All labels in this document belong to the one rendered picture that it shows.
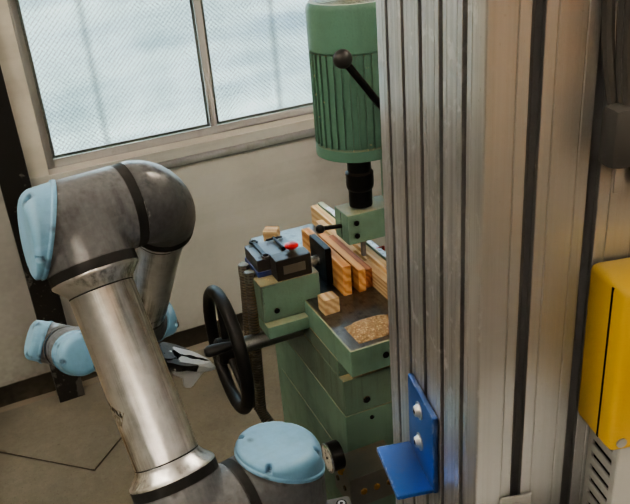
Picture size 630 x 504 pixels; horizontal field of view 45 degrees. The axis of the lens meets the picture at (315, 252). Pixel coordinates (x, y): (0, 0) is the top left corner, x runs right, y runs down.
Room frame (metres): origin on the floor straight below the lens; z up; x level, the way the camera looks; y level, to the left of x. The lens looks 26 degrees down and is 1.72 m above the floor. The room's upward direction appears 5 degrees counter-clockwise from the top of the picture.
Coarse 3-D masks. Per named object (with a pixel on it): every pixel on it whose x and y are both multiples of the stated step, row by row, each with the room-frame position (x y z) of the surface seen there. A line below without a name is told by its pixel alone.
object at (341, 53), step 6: (336, 54) 1.37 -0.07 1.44; (342, 54) 1.36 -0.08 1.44; (348, 54) 1.36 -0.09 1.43; (336, 60) 1.36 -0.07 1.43; (342, 60) 1.36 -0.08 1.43; (348, 60) 1.36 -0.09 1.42; (336, 66) 1.37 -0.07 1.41; (342, 66) 1.36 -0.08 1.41; (348, 66) 1.37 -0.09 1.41; (354, 72) 1.37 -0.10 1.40; (354, 78) 1.38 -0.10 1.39; (360, 78) 1.38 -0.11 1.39; (360, 84) 1.38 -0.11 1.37; (366, 84) 1.38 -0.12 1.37; (366, 90) 1.38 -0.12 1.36; (372, 90) 1.39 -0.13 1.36; (372, 96) 1.39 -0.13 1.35; (378, 102) 1.39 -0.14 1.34; (378, 108) 1.40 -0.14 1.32
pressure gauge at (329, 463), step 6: (324, 444) 1.22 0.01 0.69; (330, 444) 1.22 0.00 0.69; (336, 444) 1.21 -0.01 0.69; (324, 450) 1.23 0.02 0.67; (330, 450) 1.20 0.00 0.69; (336, 450) 1.20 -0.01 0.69; (342, 450) 1.20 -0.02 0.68; (324, 456) 1.23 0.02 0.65; (330, 456) 1.19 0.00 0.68; (336, 456) 1.19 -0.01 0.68; (342, 456) 1.19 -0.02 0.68; (330, 462) 1.20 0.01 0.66; (336, 462) 1.19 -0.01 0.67; (342, 462) 1.19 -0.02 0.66; (330, 468) 1.20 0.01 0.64; (336, 468) 1.19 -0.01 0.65; (342, 468) 1.19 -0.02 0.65; (342, 474) 1.21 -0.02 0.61
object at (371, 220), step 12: (348, 204) 1.55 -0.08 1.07; (372, 204) 1.54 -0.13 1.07; (336, 216) 1.54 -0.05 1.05; (348, 216) 1.49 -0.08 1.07; (360, 216) 1.50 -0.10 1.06; (372, 216) 1.51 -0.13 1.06; (348, 228) 1.49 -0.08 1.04; (360, 228) 1.50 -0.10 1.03; (372, 228) 1.51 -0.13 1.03; (384, 228) 1.52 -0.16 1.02; (348, 240) 1.49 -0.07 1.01; (360, 240) 1.49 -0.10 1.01
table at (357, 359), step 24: (288, 240) 1.75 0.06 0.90; (336, 288) 1.48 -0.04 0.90; (312, 312) 1.40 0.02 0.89; (336, 312) 1.38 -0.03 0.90; (360, 312) 1.37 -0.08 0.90; (384, 312) 1.36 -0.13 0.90; (336, 336) 1.29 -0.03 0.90; (384, 336) 1.27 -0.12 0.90; (360, 360) 1.23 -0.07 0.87; (384, 360) 1.25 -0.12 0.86
